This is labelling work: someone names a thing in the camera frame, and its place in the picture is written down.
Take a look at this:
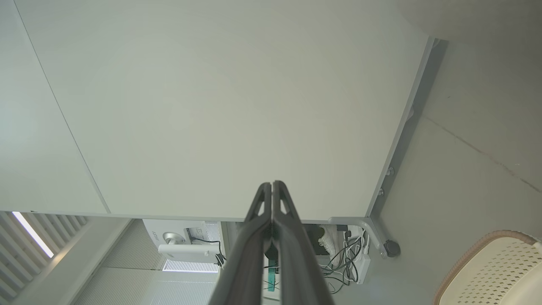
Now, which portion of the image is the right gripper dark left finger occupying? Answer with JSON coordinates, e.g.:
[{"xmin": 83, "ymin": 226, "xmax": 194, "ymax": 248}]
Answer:
[{"xmin": 207, "ymin": 182, "xmax": 274, "ymax": 305}]

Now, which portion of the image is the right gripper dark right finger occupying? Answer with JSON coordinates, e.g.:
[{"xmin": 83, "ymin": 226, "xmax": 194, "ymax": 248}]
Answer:
[{"xmin": 272, "ymin": 180, "xmax": 336, "ymax": 305}]

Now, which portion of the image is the small teal object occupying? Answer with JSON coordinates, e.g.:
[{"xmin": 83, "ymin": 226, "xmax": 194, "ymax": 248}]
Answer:
[{"xmin": 263, "ymin": 253, "xmax": 281, "ymax": 294}]

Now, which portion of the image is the white sneaker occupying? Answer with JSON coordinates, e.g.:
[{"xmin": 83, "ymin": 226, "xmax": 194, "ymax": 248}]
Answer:
[{"xmin": 318, "ymin": 226, "xmax": 340, "ymax": 260}]

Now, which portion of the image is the white power strip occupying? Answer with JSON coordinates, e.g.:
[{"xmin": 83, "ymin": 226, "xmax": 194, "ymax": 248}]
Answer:
[{"xmin": 355, "ymin": 229, "xmax": 372, "ymax": 285}]

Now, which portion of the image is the white computer monitor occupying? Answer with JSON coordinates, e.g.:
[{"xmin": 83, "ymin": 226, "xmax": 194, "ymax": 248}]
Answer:
[{"xmin": 142, "ymin": 219, "xmax": 224, "ymax": 266}]

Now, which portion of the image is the grey partition leg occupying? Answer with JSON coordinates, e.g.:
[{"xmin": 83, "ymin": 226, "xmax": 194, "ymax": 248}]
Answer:
[{"xmin": 329, "ymin": 215, "xmax": 388, "ymax": 259}]

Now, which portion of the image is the black caster wheel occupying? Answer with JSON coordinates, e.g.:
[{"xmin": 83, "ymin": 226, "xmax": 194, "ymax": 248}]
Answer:
[{"xmin": 383, "ymin": 239, "xmax": 401, "ymax": 258}]

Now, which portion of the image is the white perforated laundry basket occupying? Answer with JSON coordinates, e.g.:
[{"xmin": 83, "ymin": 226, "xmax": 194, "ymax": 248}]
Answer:
[{"xmin": 433, "ymin": 230, "xmax": 542, "ymax": 305}]

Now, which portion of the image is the long ceiling light strip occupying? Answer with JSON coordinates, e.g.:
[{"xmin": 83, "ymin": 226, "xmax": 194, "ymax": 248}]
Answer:
[{"xmin": 12, "ymin": 211, "xmax": 55, "ymax": 258}]

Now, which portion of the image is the tangle of cables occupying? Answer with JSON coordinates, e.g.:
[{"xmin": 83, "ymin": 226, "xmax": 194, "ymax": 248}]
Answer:
[{"xmin": 320, "ymin": 231, "xmax": 365, "ymax": 294}]

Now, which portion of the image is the white power cable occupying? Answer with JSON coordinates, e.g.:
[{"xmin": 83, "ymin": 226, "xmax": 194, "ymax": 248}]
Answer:
[{"xmin": 337, "ymin": 231, "xmax": 370, "ymax": 272}]

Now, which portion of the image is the white partition panel grey frame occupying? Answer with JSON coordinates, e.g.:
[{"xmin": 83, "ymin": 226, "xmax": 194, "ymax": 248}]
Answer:
[{"xmin": 0, "ymin": 0, "xmax": 439, "ymax": 222}]

